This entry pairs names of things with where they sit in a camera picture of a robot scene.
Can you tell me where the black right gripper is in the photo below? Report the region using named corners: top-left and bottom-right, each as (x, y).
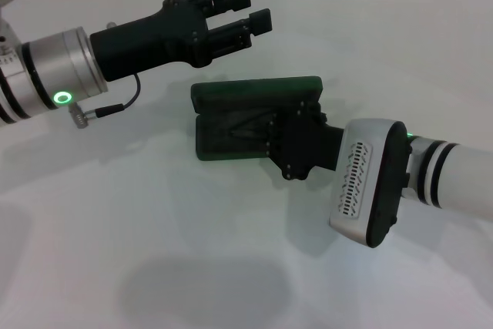
top-left (230, 99), bottom-right (344, 183)

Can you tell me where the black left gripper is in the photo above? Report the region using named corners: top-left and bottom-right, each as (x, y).
top-left (89, 0), bottom-right (273, 83)

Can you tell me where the green glasses case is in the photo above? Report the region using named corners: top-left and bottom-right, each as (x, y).
top-left (190, 74), bottom-right (324, 162)

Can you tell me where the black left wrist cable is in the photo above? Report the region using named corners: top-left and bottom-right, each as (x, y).
top-left (69, 72), bottom-right (141, 129)

